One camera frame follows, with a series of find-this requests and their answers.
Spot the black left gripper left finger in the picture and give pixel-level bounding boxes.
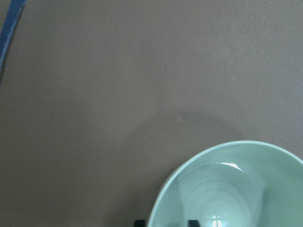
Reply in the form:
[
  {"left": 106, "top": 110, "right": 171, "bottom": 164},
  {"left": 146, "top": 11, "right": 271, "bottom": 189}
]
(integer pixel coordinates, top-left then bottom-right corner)
[{"left": 134, "top": 219, "right": 145, "bottom": 227}]

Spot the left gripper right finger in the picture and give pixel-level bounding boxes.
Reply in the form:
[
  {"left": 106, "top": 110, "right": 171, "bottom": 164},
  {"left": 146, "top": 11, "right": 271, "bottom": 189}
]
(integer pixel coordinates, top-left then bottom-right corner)
[{"left": 187, "top": 220, "right": 200, "bottom": 227}]

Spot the mint green bowl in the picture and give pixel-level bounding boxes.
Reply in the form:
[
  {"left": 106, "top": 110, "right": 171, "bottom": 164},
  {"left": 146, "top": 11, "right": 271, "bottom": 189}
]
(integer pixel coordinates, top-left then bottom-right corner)
[{"left": 148, "top": 141, "right": 303, "bottom": 227}]

